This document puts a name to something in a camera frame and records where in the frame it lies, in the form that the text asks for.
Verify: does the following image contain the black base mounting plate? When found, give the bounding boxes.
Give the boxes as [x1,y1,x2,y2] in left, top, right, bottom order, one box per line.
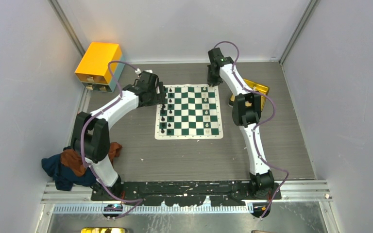
[91,180,282,207]

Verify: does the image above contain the green white chess board mat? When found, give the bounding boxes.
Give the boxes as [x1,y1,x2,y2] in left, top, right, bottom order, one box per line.
[154,84,223,140]

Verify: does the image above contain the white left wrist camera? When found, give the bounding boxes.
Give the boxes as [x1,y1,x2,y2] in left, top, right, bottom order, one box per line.
[135,68,153,76]

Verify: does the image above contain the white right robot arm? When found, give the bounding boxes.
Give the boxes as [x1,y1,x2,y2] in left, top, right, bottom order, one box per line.
[207,48,274,200]

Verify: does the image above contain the yellow teal drawer box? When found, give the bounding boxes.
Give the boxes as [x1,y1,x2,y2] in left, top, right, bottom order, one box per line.
[75,41,124,93]

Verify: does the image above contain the yellow transparent tray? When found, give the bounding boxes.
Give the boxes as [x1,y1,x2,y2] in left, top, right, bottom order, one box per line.
[228,79,270,111]

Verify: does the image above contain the orange cloth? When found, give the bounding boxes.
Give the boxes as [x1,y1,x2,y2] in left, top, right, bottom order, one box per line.
[60,142,123,177]

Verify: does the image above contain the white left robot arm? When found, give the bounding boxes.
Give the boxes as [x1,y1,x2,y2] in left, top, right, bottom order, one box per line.
[70,70,166,200]

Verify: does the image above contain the dark blue cloth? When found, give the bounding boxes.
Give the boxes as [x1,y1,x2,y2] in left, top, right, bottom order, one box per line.
[41,153,96,191]

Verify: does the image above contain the aluminium frame rail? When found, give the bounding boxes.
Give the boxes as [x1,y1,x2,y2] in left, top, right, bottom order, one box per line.
[41,181,333,215]

